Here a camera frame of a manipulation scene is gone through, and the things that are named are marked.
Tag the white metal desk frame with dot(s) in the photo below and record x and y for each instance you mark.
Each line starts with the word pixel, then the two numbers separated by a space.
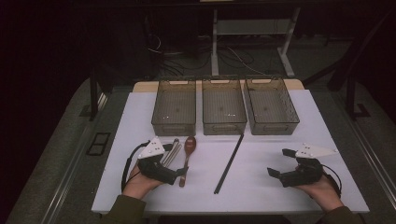
pixel 214 46

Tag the white table cover sheet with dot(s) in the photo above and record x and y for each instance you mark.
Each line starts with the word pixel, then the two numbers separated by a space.
pixel 249 193

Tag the black metal stand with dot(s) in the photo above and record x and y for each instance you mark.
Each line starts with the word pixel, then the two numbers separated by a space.
pixel 93 99
pixel 351 99

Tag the clear brown plastic basket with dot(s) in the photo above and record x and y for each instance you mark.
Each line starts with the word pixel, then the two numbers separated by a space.
pixel 174 107
pixel 271 105
pixel 223 105

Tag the brown wooden spoon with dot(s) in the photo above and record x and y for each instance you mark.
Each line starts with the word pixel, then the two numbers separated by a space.
pixel 190 144

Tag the metal floor rail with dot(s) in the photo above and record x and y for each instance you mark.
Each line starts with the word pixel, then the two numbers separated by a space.
pixel 65 183
pixel 376 165

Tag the person's right hand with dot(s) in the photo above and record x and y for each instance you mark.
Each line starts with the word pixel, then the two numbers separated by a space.
pixel 325 194

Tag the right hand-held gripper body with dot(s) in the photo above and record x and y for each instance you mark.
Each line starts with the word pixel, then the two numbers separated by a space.
pixel 306 172

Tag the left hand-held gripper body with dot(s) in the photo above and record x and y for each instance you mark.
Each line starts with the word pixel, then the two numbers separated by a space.
pixel 155 169

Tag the silver metal tongs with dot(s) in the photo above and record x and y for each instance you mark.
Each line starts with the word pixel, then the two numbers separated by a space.
pixel 172 152

